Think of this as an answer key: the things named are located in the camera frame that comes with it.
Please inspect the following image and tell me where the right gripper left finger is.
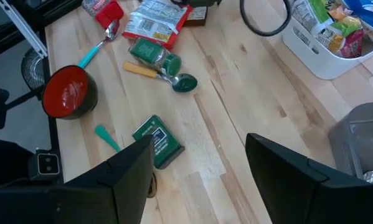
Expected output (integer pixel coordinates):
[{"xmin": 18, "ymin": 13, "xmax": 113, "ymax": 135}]
[{"xmin": 50, "ymin": 134, "xmax": 156, "ymax": 224}]

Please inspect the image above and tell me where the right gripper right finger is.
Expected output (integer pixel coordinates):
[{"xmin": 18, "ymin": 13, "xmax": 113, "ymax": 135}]
[{"xmin": 245, "ymin": 133, "xmax": 351, "ymax": 224}]

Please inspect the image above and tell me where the green pepper tin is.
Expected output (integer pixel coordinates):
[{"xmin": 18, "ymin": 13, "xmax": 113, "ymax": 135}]
[{"xmin": 131, "ymin": 114, "xmax": 186, "ymax": 170}]

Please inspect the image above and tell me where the green lidded oregano jar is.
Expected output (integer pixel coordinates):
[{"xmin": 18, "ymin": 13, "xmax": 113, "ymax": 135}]
[{"xmin": 128, "ymin": 37, "xmax": 183, "ymax": 78}]

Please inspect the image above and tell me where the yellow green ramen packet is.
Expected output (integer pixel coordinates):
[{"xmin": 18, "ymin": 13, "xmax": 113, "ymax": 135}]
[{"xmin": 290, "ymin": 0, "xmax": 366, "ymax": 59}]

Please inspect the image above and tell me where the red ramen packet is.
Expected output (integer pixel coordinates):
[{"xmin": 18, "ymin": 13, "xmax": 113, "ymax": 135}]
[{"xmin": 121, "ymin": 0, "xmax": 193, "ymax": 50}]

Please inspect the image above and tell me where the blue ramen packet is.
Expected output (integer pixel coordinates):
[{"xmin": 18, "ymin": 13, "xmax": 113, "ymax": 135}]
[{"xmin": 341, "ymin": 0, "xmax": 373, "ymax": 43}]

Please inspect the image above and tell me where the brown food packet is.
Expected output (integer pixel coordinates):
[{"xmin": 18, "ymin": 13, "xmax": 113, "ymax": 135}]
[{"xmin": 182, "ymin": 5, "xmax": 209, "ymax": 27}]

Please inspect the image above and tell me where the grey plastic bin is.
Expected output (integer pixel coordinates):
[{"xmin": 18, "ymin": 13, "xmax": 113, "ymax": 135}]
[{"xmin": 328, "ymin": 100, "xmax": 373, "ymax": 187}]

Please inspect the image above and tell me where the person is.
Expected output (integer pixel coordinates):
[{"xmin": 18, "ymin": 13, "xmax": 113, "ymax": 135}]
[{"xmin": 0, "ymin": 136, "xmax": 34, "ymax": 187}]

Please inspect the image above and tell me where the red and black bowl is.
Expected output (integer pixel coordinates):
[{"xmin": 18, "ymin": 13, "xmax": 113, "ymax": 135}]
[{"xmin": 41, "ymin": 64, "xmax": 99, "ymax": 121}]

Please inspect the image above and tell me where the white plastic bin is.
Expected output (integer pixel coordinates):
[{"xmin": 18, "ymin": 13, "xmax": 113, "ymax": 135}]
[{"xmin": 281, "ymin": 0, "xmax": 373, "ymax": 81}]

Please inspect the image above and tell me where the round metal mesh object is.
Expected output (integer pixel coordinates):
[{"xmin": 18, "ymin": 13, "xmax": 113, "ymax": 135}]
[{"xmin": 20, "ymin": 47, "xmax": 47, "ymax": 91}]

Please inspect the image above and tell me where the red lidded spice jar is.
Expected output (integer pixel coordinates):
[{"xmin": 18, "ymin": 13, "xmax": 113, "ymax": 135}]
[{"xmin": 81, "ymin": 0, "xmax": 125, "ymax": 30}]

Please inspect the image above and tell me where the silver aluminium extrusion bar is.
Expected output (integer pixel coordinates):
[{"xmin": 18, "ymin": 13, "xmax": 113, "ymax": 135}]
[{"xmin": 0, "ymin": 0, "xmax": 49, "ymax": 59}]

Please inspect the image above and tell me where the gold spoon green handle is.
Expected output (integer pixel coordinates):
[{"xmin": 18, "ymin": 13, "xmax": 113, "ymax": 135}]
[{"xmin": 94, "ymin": 124, "xmax": 158, "ymax": 199}]

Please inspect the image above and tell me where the black table-level camera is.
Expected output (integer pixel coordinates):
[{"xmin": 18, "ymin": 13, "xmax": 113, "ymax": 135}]
[{"xmin": 28, "ymin": 148, "xmax": 63, "ymax": 183}]

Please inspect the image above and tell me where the black table frame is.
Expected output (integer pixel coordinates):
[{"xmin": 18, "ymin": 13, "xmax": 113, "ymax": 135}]
[{"xmin": 0, "ymin": 0, "xmax": 83, "ymax": 187}]

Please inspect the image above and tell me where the yellow handled spoon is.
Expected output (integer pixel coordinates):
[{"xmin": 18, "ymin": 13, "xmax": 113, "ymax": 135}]
[{"xmin": 122, "ymin": 61, "xmax": 199, "ymax": 93}]

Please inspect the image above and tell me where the teal handled spoon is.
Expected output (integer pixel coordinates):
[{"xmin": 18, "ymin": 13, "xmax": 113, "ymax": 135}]
[{"xmin": 76, "ymin": 19, "xmax": 121, "ymax": 70}]

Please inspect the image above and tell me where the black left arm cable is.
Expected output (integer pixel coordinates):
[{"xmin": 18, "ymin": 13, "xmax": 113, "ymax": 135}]
[{"xmin": 239, "ymin": 0, "xmax": 292, "ymax": 37}]

